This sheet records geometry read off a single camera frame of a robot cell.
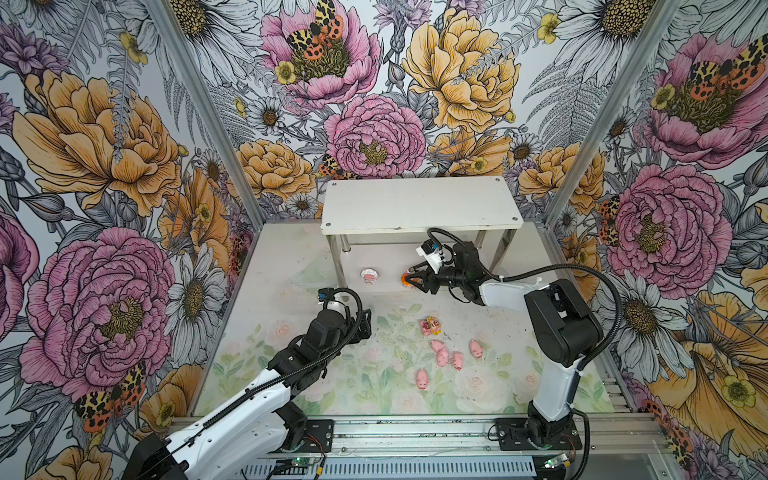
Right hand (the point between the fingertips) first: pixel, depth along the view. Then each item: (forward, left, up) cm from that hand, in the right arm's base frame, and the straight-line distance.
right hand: (412, 279), depth 92 cm
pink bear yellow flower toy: (-12, -5, -7) cm, 15 cm away
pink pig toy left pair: (-21, -7, -8) cm, 24 cm away
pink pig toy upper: (-17, -6, -9) cm, 20 cm away
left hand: (-14, +16, +1) cm, 22 cm away
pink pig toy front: (-26, -1, -9) cm, 28 cm away
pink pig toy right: (-18, -18, -9) cm, 27 cm away
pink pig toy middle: (-21, -12, -9) cm, 26 cm away
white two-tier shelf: (-1, +10, +24) cm, 26 cm away
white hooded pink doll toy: (+1, +13, +1) cm, 13 cm away
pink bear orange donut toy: (+1, +2, +1) cm, 3 cm away
